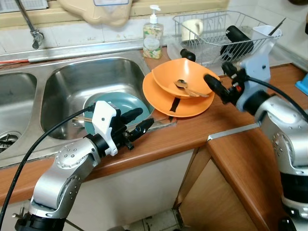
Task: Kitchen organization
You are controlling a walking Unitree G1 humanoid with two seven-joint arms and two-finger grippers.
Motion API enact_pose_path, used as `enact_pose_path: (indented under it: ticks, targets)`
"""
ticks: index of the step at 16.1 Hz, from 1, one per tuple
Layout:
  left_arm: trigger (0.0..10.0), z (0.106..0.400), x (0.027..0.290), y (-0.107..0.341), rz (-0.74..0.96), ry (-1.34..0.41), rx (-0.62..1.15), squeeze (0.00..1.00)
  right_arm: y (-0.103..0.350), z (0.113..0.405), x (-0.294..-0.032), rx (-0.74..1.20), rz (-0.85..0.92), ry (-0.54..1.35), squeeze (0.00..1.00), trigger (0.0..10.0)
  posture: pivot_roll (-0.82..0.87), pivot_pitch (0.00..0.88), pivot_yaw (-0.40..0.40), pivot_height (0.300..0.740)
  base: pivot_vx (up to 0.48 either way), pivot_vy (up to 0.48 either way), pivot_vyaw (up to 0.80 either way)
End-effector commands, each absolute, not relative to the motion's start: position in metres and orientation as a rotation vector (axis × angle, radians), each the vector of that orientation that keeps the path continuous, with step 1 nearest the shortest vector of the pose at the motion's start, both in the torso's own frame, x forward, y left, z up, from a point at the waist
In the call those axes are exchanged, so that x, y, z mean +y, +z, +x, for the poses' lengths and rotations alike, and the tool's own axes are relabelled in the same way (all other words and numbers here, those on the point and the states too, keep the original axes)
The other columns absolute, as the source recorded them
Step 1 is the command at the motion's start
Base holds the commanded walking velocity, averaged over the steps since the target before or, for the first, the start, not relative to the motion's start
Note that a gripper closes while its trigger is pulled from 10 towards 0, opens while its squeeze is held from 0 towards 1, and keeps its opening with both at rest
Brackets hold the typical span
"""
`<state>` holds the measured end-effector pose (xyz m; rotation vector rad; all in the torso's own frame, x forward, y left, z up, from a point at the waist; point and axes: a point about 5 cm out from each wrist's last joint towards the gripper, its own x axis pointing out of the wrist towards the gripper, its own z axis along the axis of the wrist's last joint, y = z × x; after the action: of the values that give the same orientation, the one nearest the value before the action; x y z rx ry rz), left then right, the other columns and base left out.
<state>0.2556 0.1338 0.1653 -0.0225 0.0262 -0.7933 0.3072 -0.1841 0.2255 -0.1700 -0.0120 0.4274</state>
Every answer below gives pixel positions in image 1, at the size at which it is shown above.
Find cream mug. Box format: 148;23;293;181
181;19;204;42

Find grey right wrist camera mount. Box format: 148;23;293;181
239;52;270;104

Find large black bottle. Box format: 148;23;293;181
220;26;254;62

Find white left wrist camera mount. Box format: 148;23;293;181
91;100;121;157

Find soap pump bottle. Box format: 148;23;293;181
142;5;164;60

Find black utensil handle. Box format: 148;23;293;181
168;98;181;114

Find dark thin utensil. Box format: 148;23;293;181
269;18;287;37

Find blue box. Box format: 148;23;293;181
295;73;308;95

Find stainless steel double sink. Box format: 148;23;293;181
0;48;176;169

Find orange bowl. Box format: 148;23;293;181
152;58;221;98

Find wooden cabinet door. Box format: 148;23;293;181
176;144;263;231

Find white cutlery holder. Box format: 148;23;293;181
251;25;282;56

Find wire dish rack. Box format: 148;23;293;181
172;11;282;65

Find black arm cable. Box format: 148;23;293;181
241;75;308;121
0;108;94;227

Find white cabinet front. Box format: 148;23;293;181
0;147;200;231

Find beige plastic board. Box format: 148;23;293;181
58;0;133;27

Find metal sink drain strainer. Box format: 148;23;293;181
0;131;20;154

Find white vent grille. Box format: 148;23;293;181
0;0;49;10

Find metal spoon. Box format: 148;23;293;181
174;79;210;97

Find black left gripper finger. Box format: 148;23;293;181
120;108;144;123
130;118;155;140

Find thin red strip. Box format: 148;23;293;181
0;59;29;64

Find teal plate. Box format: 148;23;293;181
83;91;154;135

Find small black round bottle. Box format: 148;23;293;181
180;48;196;62

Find metal faucet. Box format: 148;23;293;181
14;0;45;49

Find grey drain tray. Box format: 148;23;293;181
166;36;296;68

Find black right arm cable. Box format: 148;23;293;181
241;75;308;121

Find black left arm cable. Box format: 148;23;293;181
0;108;94;227

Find orange plate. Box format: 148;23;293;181
142;72;216;118

